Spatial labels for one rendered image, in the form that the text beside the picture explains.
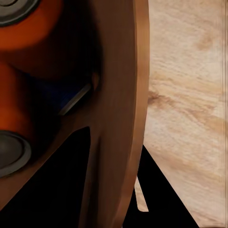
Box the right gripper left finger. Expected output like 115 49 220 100
0 126 91 228

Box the can of soda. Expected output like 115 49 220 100
0 58 38 178
0 0 79 81
25 65 91 116

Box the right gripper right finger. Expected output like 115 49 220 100
122 146 199 228

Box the trash can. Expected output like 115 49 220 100
0 0 150 228

